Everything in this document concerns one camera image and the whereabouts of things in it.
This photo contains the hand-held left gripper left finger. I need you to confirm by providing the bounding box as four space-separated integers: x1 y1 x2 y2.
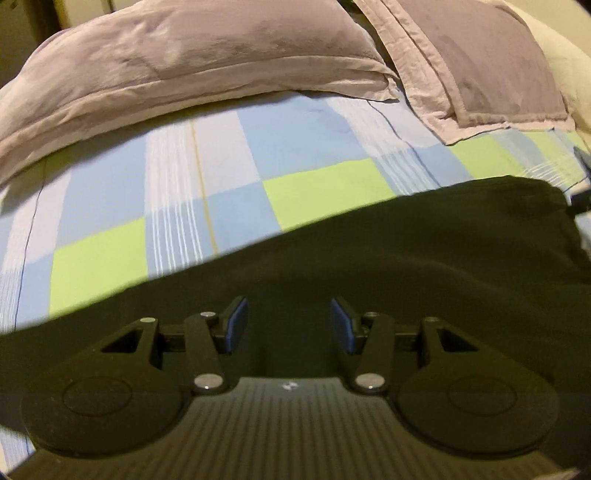
99 296 250 394

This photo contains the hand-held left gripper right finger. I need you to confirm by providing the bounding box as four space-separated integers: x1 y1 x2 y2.
330 298 478 393

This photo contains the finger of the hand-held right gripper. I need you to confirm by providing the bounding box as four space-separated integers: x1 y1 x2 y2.
567 187 591 217

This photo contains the dark garment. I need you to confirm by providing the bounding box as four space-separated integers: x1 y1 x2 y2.
0 175 589 444

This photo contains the mauve pillow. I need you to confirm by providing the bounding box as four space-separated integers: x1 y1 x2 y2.
0 0 400 185
353 0 575 146

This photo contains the checkered bed sheet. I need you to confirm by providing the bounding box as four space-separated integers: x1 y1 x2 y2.
0 90 591 467

